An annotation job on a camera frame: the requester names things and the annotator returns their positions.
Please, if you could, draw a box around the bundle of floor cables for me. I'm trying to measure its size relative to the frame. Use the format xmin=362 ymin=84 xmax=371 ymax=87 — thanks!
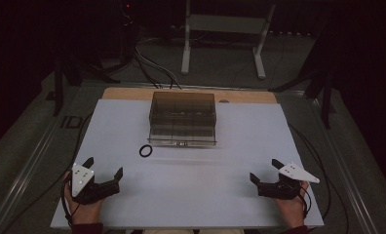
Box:
xmin=132 ymin=35 xmax=183 ymax=91

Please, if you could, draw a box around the person's right hand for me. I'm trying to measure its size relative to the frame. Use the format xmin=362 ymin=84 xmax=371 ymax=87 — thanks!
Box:
xmin=273 ymin=180 xmax=310 ymax=229

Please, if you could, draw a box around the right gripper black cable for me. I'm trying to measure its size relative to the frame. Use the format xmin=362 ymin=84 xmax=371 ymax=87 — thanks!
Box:
xmin=296 ymin=183 xmax=313 ymax=219

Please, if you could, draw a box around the person's left hand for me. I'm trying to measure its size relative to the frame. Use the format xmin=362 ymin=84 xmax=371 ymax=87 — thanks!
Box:
xmin=63 ymin=171 xmax=105 ymax=226

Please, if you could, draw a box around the white metal stand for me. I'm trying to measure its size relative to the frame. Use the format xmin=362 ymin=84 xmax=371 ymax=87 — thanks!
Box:
xmin=179 ymin=0 xmax=277 ymax=80

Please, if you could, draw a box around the black rubber ring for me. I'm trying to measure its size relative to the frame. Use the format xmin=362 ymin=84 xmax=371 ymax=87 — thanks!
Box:
xmin=138 ymin=143 xmax=154 ymax=159

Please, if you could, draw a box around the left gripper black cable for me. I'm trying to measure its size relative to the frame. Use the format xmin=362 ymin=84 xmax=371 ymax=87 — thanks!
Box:
xmin=60 ymin=175 xmax=82 ymax=228

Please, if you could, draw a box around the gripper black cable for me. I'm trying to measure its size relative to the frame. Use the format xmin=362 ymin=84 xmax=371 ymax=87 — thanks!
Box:
xmin=60 ymin=175 xmax=82 ymax=228
xmin=296 ymin=183 xmax=313 ymax=219

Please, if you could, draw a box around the transparent brown drawer box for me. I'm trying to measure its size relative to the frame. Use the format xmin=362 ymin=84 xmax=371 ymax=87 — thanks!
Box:
xmin=147 ymin=91 xmax=218 ymax=148

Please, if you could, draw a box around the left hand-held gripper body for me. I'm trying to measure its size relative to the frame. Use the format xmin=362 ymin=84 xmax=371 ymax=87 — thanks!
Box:
xmin=69 ymin=163 xmax=121 ymax=206

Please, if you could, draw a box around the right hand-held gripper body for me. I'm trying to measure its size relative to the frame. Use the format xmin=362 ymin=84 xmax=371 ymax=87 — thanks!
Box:
xmin=256 ymin=162 xmax=321 ymax=201

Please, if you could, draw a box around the thin black floor cable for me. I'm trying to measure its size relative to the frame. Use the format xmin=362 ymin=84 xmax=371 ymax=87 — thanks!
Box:
xmin=0 ymin=111 xmax=95 ymax=234
xmin=288 ymin=124 xmax=351 ymax=234

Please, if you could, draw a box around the black stand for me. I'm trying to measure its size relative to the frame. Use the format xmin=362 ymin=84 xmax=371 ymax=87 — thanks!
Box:
xmin=44 ymin=48 xmax=134 ymax=117
xmin=268 ymin=19 xmax=341 ymax=130

